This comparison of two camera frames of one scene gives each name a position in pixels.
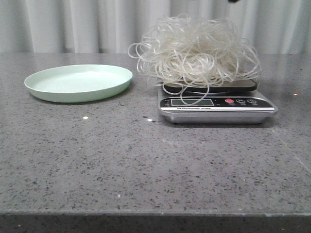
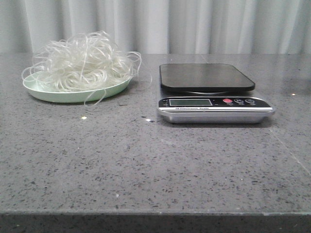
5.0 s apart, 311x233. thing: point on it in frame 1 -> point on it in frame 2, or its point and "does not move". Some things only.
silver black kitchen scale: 233,102 does not move
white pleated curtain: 112,26 does not move
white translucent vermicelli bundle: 187,55 -> 93,62
